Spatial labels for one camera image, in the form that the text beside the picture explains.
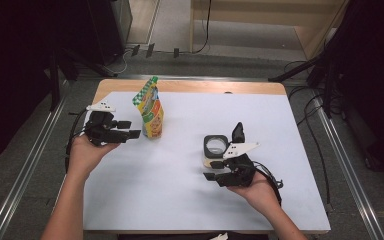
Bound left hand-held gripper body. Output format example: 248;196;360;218
83;101;129;147

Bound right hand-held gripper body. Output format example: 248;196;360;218
214;142;261;188

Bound yellow green spouted sauce pouch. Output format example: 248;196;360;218
132;75;165;139

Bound person's right hand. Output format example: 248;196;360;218
226;172;283;217

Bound person's left hand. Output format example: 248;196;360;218
67;134;121;181

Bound white paper sheet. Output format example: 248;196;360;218
82;91;332;233

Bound black stand legs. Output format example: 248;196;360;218
268;54;334;118
48;46;118;113

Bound wooden table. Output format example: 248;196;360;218
53;78;332;236

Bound black cabinet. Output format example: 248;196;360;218
86;0;134;66

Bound dark curtain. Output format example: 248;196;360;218
0;0;94;168
326;0;384;181

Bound light wooden shelf unit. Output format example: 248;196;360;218
189;0;349;61

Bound left hand-held gripper black cable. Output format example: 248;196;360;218
64;108;91;174

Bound hand-held gripper black cable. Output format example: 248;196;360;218
251;160;285;206
64;108;91;174

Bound right hand-held gripper black cable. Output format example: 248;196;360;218
251;160;285;206

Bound white floor cable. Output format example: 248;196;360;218
111;49;129;75

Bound black floor cable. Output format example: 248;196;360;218
288;84;333;205

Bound long metal floor rail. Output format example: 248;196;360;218
0;81;71;240
313;96;384;240

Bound hanging black cable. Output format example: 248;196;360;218
191;0;213;55

